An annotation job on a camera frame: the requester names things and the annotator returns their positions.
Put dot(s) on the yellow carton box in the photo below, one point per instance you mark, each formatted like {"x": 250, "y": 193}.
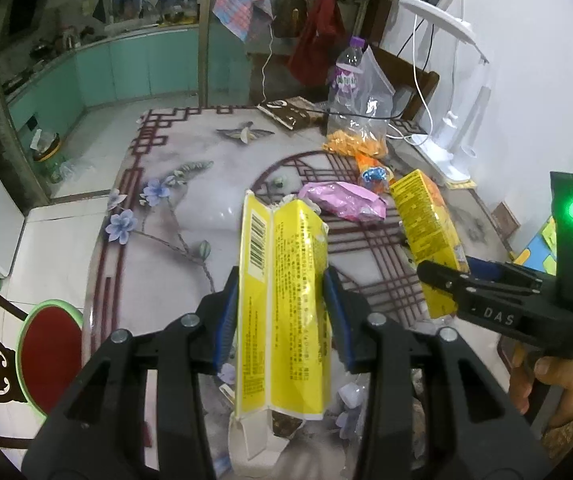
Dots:
{"x": 430, "y": 232}
{"x": 283, "y": 338}

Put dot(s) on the orange blue candy wrapper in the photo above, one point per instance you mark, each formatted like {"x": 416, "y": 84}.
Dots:
{"x": 373, "y": 175}

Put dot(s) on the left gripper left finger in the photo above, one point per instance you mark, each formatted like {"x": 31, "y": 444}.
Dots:
{"x": 134, "y": 411}

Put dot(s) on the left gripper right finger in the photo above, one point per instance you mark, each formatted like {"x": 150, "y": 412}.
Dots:
{"x": 434, "y": 410}

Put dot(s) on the red bin green rim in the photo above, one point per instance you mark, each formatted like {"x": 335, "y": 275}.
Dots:
{"x": 48, "y": 353}

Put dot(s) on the clear bag orange snacks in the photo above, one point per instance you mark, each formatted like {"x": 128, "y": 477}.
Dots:
{"x": 366, "y": 131}

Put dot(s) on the pink foil wrapper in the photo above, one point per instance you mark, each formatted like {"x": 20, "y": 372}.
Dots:
{"x": 347, "y": 201}

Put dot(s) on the red hanging cloth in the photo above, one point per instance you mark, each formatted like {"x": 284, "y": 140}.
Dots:
{"x": 313, "y": 55}

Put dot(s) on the green kitchen trash bucket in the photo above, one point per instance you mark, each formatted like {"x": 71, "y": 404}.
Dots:
{"x": 46, "y": 150}

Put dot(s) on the teal kitchen cabinets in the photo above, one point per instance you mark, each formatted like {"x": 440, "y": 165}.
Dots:
{"x": 122, "y": 69}

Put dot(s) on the clear plastic water bottle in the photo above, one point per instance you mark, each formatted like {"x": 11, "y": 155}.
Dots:
{"x": 344, "y": 83}

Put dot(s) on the right hand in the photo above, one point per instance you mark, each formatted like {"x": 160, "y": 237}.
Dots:
{"x": 541, "y": 387}

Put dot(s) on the white desk lamp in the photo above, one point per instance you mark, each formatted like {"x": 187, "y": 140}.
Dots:
{"x": 443, "y": 146}

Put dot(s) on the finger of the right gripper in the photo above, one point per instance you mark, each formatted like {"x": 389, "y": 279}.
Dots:
{"x": 503, "y": 272}
{"x": 473, "y": 294}

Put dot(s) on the brown snack packet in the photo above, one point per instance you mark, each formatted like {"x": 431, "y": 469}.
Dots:
{"x": 294, "y": 114}

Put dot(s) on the black range hood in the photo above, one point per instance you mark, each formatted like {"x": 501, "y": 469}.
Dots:
{"x": 19, "y": 19}

